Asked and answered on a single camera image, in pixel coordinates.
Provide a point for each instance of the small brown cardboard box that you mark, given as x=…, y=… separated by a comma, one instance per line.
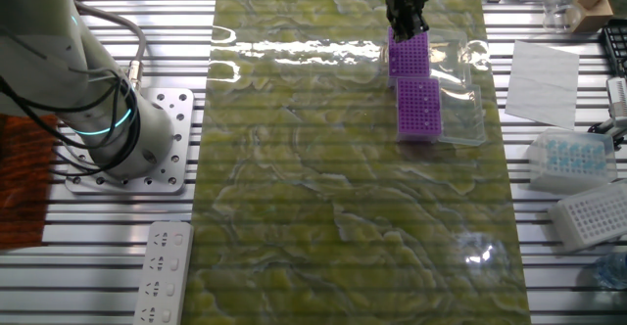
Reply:
x=593, y=14

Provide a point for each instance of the clear box blue tips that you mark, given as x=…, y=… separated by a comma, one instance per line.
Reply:
x=570, y=161

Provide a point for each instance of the red brown wooden board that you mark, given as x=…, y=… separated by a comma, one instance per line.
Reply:
x=24, y=193

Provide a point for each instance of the white paper sheet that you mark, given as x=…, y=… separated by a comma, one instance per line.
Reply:
x=541, y=85

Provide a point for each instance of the water bottle blue cap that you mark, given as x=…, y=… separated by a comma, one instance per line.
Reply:
x=614, y=271

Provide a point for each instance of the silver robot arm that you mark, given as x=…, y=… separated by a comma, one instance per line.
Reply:
x=39, y=46

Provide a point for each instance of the purple pipette tip box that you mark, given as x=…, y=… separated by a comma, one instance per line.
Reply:
x=411, y=114
x=409, y=56

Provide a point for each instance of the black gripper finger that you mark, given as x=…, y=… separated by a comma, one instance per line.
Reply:
x=400, y=29
x=416, y=29

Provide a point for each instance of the green marble pattern mat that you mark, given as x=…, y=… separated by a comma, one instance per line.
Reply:
x=318, y=193

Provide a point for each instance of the silver depth camera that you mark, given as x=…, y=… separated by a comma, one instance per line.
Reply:
x=618, y=97

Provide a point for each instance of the clear plastic cup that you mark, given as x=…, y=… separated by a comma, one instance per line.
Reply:
x=558, y=7

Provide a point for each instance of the white power strip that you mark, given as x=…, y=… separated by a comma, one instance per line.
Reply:
x=161, y=276

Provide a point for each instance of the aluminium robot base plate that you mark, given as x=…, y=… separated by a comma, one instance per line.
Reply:
x=178, y=119

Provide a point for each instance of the black keyboard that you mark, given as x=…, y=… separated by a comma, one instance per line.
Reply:
x=617, y=46

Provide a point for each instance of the white pipette tip rack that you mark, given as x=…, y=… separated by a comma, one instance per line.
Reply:
x=593, y=217

